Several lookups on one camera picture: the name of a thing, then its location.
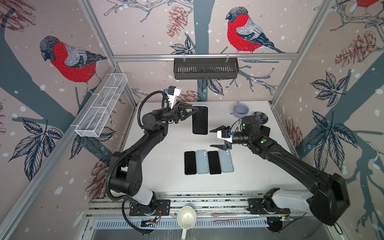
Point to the white ladle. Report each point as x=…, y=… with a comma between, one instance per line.
x=186, y=219

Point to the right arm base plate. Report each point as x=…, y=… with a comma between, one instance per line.
x=265, y=207

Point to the black phone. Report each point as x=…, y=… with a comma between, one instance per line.
x=200, y=121
x=214, y=163
x=265, y=131
x=190, y=163

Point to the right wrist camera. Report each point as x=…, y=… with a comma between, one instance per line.
x=220, y=135

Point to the white mesh wall shelf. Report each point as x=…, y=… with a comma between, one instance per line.
x=98, y=114

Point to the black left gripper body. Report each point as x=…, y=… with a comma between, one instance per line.
x=173, y=114

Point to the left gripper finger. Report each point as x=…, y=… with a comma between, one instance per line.
x=185, y=114
x=187, y=108

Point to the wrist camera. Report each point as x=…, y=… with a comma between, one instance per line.
x=172, y=94
x=220, y=135

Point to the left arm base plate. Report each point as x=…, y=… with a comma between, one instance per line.
x=158, y=208

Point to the black hanging wire basket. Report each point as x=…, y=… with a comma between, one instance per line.
x=206, y=68

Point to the white phone case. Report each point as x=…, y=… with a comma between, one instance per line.
x=226, y=161

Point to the red pen on rail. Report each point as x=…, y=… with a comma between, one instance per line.
x=227, y=222

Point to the lavender cup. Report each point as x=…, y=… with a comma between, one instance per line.
x=240, y=110

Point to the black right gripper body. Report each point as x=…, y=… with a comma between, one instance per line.
x=229, y=145

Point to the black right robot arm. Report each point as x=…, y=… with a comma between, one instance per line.
x=330, y=198

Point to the light blue phone case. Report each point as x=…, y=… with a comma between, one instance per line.
x=202, y=162

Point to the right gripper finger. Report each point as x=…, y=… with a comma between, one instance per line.
x=221, y=129
x=221, y=147

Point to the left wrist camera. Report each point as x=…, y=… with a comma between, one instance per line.
x=172, y=94

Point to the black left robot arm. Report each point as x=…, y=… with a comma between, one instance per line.
x=125, y=177

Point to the dark grey small bowl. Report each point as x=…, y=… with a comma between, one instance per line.
x=261, y=117

